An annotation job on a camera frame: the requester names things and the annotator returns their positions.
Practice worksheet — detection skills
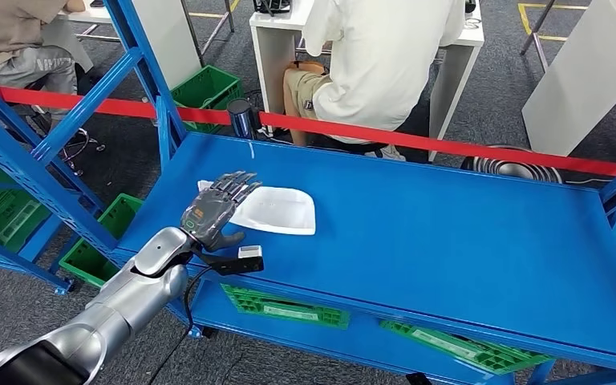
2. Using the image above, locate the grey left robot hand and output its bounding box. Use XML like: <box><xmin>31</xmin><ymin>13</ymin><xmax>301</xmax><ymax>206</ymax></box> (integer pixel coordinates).
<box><xmin>180</xmin><ymin>171</ymin><xmax>263</xmax><ymax>253</ymax></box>

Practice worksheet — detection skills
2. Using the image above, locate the white curved plastic part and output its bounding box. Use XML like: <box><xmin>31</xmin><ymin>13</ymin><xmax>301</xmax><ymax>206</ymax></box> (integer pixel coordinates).
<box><xmin>197</xmin><ymin>179</ymin><xmax>317</xmax><ymax>237</ymax></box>

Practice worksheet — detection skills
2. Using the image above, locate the blue metal shelf rack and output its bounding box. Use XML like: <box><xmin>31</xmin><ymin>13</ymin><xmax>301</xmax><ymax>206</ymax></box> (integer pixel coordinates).
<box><xmin>0</xmin><ymin>177</ymin><xmax>75</xmax><ymax>296</ymax></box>
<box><xmin>0</xmin><ymin>0</ymin><xmax>616</xmax><ymax>385</ymax></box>

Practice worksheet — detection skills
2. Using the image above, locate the green plastic crate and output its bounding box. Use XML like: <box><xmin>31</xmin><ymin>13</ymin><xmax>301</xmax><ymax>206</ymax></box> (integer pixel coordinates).
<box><xmin>170</xmin><ymin>64</ymin><xmax>244</xmax><ymax>135</ymax></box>
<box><xmin>379</xmin><ymin>318</ymin><xmax>553</xmax><ymax>377</ymax></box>
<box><xmin>59</xmin><ymin>192</ymin><xmax>144</xmax><ymax>290</ymax></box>
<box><xmin>220</xmin><ymin>282</ymin><xmax>351</xmax><ymax>330</ymax></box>
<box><xmin>0</xmin><ymin>146</ymin><xmax>51</xmax><ymax>255</ymax></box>

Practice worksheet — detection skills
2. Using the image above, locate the chrome stool base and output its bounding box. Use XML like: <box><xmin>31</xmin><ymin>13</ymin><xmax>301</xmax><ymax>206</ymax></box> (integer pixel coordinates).
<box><xmin>26</xmin><ymin>103</ymin><xmax>106</xmax><ymax>176</ymax></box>

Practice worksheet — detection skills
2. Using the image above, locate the red barrier belt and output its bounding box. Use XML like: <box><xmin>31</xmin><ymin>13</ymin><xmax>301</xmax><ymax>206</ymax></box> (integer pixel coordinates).
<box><xmin>0</xmin><ymin>84</ymin><xmax>616</xmax><ymax>178</ymax></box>

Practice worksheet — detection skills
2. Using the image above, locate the person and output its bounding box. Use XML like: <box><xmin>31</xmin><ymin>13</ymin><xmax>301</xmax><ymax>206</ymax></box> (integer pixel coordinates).
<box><xmin>282</xmin><ymin>0</ymin><xmax>466</xmax><ymax>161</ymax></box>
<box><xmin>0</xmin><ymin>0</ymin><xmax>94</xmax><ymax>120</ymax></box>

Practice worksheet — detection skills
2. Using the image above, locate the black ribbed round stool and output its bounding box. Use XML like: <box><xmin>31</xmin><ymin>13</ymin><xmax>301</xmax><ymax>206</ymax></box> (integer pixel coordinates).
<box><xmin>460</xmin><ymin>146</ymin><xmax>564</xmax><ymax>184</ymax></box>

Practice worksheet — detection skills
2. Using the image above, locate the black camera bracket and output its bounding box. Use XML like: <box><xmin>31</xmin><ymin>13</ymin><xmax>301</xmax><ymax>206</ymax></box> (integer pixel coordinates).
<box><xmin>193</xmin><ymin>246</ymin><xmax>265</xmax><ymax>276</ymax></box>

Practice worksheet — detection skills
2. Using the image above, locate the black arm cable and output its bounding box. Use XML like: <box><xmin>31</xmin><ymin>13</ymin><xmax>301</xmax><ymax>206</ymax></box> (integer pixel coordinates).
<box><xmin>183</xmin><ymin>265</ymin><xmax>213</xmax><ymax>334</ymax></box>

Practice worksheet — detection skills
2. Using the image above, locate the black chrome barrier post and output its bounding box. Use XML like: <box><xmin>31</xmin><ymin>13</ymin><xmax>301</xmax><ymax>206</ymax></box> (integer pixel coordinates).
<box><xmin>226</xmin><ymin>98</ymin><xmax>262</xmax><ymax>140</ymax></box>

